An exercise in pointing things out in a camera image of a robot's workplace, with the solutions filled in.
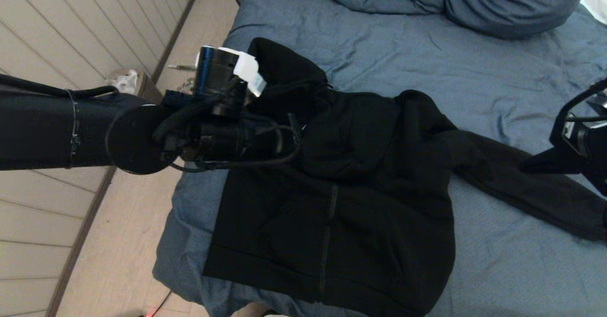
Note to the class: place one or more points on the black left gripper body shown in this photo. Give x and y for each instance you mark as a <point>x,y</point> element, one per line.
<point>270,139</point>

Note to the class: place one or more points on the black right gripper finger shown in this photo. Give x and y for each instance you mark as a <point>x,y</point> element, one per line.
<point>550,168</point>
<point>552,157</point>

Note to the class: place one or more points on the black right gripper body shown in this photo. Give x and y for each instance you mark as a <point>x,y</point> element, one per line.
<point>593,160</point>

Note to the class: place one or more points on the black garment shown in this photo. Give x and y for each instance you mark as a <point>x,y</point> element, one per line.
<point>355,189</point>

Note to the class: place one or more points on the colourful rag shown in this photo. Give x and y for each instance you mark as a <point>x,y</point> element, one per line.
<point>187,87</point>

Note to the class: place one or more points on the thin stick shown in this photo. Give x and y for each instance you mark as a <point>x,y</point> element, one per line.
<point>182,67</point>

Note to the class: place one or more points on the blue bed sheet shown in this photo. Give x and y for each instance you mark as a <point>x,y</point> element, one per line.
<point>474,60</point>

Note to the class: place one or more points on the brown trash bin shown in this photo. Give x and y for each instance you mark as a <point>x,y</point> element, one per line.
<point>147,89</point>

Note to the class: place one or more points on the clear plastic bin bag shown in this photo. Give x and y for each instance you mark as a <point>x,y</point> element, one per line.
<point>125,82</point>

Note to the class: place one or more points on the blue pillow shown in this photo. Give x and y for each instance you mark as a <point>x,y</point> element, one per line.
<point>512,4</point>

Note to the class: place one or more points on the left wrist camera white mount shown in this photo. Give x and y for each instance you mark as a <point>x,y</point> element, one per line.
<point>218,70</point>

